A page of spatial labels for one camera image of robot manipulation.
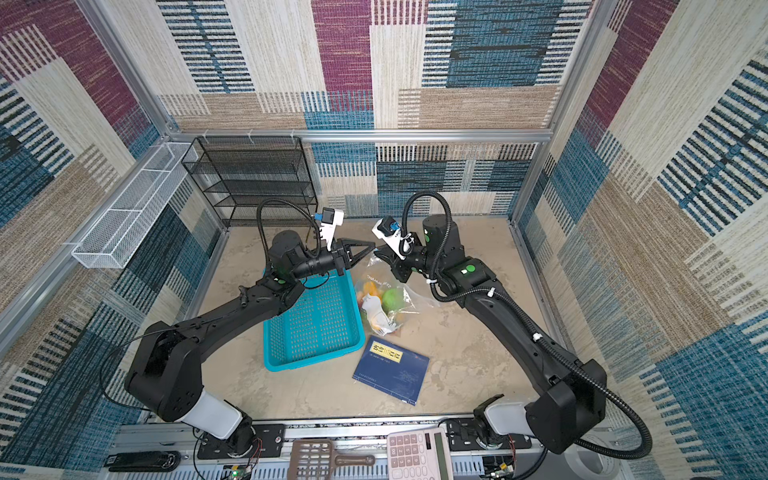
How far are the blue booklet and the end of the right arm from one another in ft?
1.00

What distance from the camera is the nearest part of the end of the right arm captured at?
536mm

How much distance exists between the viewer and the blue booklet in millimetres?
822

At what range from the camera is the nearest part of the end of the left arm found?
24.3 inches
